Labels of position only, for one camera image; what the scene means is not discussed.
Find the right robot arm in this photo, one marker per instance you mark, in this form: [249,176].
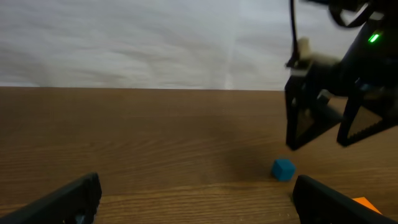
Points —
[373,56]

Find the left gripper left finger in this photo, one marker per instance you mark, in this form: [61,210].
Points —
[56,205]

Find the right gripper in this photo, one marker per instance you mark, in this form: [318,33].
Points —
[335,77]

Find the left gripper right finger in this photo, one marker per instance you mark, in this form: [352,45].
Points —
[329,205]

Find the blue cube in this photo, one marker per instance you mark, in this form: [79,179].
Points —
[283,169]

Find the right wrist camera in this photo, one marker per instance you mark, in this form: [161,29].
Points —
[306,49]

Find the orange cube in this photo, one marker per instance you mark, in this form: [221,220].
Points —
[365,203]

